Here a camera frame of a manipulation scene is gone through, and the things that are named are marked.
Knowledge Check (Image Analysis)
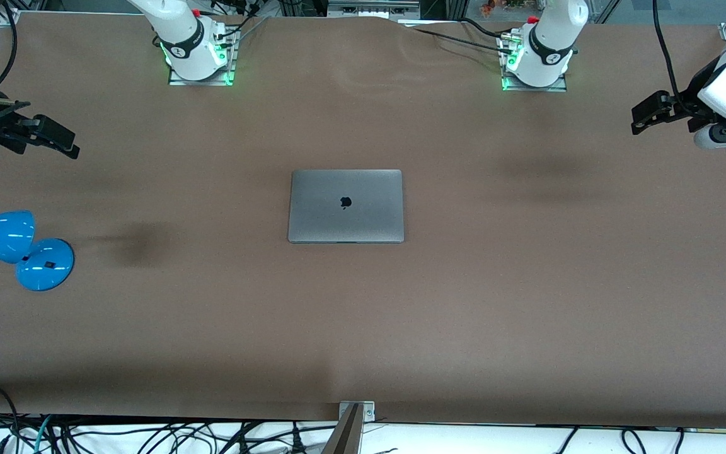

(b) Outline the short black base cable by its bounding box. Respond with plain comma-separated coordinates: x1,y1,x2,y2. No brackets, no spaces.
459,18,510,40

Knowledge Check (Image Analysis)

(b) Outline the silver power strip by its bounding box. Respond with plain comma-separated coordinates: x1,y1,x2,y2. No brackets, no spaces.
327,0,421,20

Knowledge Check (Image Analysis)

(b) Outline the teal cable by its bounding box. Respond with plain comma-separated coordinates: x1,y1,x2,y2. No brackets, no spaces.
33,414,56,454

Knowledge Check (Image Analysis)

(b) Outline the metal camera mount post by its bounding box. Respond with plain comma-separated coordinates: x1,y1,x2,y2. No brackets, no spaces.
321,400,376,454

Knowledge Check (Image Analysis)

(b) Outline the table cover sheet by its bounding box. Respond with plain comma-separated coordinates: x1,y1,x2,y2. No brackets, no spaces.
0,9,726,426

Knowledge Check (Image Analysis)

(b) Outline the blue desk lamp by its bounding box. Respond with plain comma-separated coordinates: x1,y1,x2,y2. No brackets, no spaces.
0,210,76,292

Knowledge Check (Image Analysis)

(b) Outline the long black base cable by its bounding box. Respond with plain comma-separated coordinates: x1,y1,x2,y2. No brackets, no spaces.
412,26,510,56

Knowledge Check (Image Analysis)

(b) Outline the grey laptop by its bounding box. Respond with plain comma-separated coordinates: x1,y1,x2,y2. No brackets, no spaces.
287,168,405,244

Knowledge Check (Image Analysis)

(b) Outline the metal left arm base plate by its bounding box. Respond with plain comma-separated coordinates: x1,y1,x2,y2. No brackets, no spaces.
500,32,569,93

